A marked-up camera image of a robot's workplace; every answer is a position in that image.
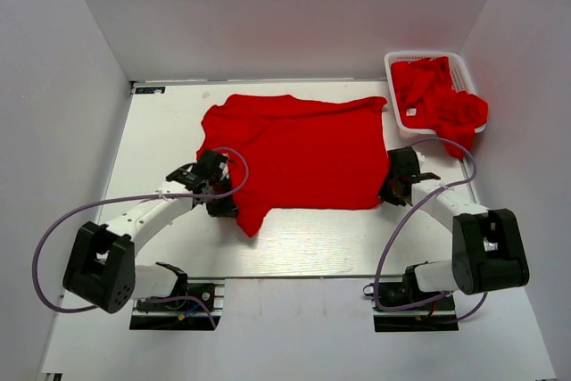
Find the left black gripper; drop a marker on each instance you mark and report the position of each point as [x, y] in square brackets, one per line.
[227, 209]

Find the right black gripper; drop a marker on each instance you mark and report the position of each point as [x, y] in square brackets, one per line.
[385, 193]

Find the red t shirt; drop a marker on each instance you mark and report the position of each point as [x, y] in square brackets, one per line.
[290, 153]

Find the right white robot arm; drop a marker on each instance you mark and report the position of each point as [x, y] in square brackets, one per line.
[487, 251]

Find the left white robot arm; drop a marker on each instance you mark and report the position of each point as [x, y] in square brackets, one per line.
[102, 267]

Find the red shirts pile in basket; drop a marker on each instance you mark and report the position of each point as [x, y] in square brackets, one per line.
[425, 98]

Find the blue table label sticker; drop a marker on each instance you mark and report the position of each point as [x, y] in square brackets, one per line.
[149, 90]

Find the white plastic basket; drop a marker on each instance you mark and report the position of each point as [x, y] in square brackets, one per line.
[461, 81]

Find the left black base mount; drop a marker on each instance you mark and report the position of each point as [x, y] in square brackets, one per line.
[199, 307]

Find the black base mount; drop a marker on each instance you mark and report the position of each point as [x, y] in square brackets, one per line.
[407, 310]
[199, 307]

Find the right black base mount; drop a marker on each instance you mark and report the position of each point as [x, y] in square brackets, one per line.
[407, 310]

